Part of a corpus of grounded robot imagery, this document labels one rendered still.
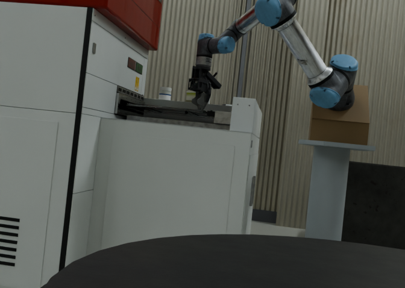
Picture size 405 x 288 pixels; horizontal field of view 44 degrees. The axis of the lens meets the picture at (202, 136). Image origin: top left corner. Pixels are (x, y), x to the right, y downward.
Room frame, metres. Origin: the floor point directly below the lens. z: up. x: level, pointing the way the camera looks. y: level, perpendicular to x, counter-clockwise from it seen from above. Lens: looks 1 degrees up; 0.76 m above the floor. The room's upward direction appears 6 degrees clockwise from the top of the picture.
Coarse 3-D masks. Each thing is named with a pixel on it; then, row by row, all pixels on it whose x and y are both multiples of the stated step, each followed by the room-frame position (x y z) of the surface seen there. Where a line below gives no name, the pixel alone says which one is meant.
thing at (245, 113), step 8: (240, 104) 2.02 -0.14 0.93; (248, 104) 2.02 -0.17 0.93; (256, 104) 2.10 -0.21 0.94; (232, 112) 2.03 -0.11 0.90; (240, 112) 2.02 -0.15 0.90; (248, 112) 2.02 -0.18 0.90; (256, 112) 2.18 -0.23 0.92; (232, 120) 2.03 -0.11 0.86; (240, 120) 2.02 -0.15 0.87; (248, 120) 2.02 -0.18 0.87; (256, 120) 2.26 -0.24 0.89; (232, 128) 2.03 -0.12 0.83; (240, 128) 2.02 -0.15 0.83; (248, 128) 2.02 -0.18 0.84; (256, 128) 2.35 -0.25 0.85
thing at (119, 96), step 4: (116, 96) 2.21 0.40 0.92; (120, 96) 2.23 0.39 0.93; (124, 96) 2.29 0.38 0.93; (128, 96) 2.35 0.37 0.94; (116, 100) 2.21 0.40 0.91; (120, 100) 2.23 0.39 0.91; (124, 100) 2.30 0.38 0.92; (128, 100) 2.36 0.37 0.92; (132, 100) 2.41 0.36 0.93; (136, 100) 2.48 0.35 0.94; (116, 104) 2.21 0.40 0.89; (144, 104) 2.64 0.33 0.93; (116, 108) 2.21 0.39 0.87; (116, 112) 2.21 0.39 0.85; (120, 112) 2.25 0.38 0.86; (124, 112) 2.31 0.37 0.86; (128, 112) 2.38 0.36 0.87; (132, 112) 2.44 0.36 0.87
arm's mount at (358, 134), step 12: (360, 96) 2.25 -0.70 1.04; (312, 108) 2.21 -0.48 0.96; (324, 108) 2.21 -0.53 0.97; (360, 108) 2.20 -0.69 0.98; (312, 120) 2.18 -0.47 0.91; (324, 120) 2.17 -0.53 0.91; (336, 120) 2.16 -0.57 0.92; (348, 120) 2.15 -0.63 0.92; (360, 120) 2.15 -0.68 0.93; (312, 132) 2.18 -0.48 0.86; (324, 132) 2.17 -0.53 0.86; (336, 132) 2.16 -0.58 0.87; (348, 132) 2.15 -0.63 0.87; (360, 132) 2.14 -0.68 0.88; (360, 144) 2.14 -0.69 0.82
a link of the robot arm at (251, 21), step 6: (246, 12) 2.19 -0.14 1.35; (252, 12) 2.15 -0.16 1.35; (240, 18) 2.23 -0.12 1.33; (246, 18) 2.18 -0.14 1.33; (252, 18) 2.16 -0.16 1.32; (234, 24) 2.26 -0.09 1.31; (240, 24) 2.23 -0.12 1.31; (246, 24) 2.20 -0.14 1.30; (252, 24) 2.19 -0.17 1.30; (234, 30) 2.27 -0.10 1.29; (240, 30) 2.25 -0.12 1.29; (246, 30) 2.24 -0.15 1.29; (240, 36) 2.30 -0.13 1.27
